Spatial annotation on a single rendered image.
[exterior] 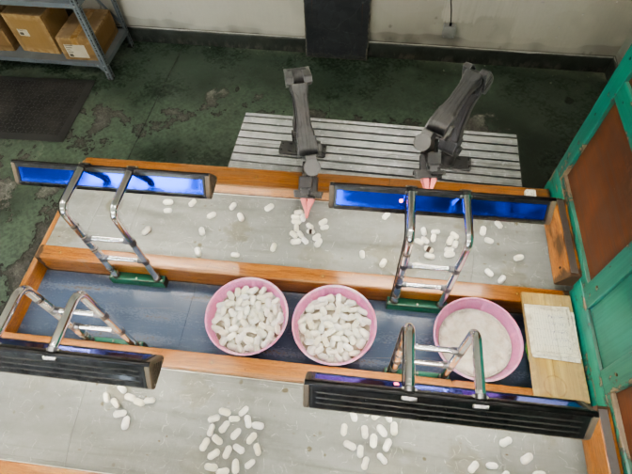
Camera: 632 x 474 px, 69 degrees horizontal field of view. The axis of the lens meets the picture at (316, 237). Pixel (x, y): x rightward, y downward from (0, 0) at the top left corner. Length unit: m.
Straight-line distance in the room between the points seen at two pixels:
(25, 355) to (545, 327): 1.41
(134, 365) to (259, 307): 0.52
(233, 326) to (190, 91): 2.25
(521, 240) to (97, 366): 1.37
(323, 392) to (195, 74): 2.88
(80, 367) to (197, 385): 0.40
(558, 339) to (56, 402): 1.50
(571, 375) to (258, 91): 2.59
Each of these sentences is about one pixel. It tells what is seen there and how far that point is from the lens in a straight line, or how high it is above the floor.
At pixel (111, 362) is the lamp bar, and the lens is 1.19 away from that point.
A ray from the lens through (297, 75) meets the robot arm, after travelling 1.72.
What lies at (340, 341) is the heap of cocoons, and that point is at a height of 0.73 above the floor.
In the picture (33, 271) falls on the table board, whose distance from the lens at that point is 1.91.
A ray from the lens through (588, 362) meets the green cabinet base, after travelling 1.59.
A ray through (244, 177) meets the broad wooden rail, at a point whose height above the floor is 0.76.
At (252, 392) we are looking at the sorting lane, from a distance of 1.46.
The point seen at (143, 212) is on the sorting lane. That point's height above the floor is 0.74.
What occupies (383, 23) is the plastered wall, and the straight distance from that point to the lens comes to 3.48.
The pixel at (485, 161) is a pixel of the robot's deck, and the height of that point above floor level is 0.67.
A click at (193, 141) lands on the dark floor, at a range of 3.12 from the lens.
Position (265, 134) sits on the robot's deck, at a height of 0.67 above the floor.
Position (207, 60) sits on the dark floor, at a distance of 3.71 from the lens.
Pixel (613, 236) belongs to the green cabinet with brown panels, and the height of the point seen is 1.03.
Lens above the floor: 2.13
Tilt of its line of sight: 57 degrees down
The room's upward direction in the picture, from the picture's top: 4 degrees counter-clockwise
